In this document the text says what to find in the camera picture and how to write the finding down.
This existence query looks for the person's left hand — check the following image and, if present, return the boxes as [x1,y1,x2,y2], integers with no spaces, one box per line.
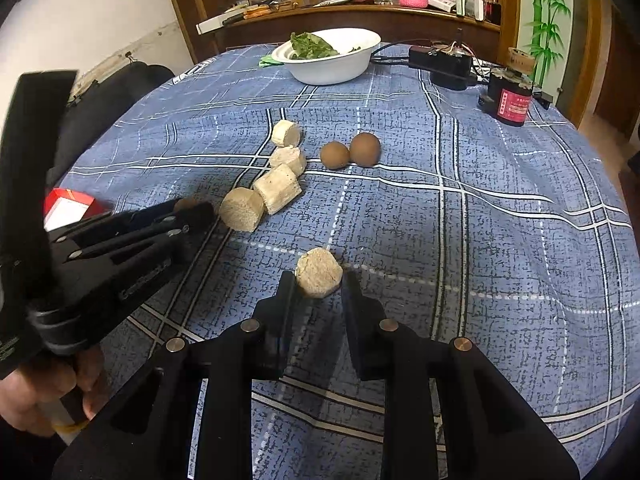
[0,345,108,436]

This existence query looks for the black cable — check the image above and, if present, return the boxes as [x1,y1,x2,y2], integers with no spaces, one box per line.
[370,40,441,66]

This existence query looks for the red tray box white inside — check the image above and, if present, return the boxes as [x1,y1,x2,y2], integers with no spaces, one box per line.
[44,188,113,231]

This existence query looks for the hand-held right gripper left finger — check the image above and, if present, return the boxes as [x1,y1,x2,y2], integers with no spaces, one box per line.
[52,270,301,480]

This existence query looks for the long white box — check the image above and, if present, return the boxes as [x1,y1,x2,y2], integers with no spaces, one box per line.
[196,14,246,35]

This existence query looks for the peeled sugarcane piece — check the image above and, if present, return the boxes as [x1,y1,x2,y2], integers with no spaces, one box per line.
[268,146,307,177]
[295,247,344,299]
[271,120,303,148]
[253,166,303,215]
[219,187,266,232]

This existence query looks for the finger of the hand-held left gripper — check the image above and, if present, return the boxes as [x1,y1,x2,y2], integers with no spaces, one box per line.
[67,202,216,261]
[47,199,201,244]

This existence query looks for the black leather sofa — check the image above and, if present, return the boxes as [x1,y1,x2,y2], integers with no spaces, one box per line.
[47,62,176,186]

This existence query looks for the green leafy vegetables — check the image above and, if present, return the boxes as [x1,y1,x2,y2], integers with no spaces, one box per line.
[290,31,341,60]

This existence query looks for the wooden mirror cabinet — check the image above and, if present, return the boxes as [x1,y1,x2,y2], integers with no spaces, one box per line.
[160,0,523,68]

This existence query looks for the white bowl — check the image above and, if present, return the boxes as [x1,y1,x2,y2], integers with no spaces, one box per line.
[276,28,382,85]

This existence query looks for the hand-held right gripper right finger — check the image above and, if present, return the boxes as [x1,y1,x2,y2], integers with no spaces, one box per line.
[340,270,581,480]

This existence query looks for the black power adapter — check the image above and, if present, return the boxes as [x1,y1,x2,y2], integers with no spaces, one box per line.
[409,45,473,92]

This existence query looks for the dark jar with red label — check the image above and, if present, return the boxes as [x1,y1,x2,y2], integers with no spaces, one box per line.
[487,47,538,127]

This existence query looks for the bamboo wall painting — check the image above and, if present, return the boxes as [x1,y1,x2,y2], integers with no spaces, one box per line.
[517,0,573,96]

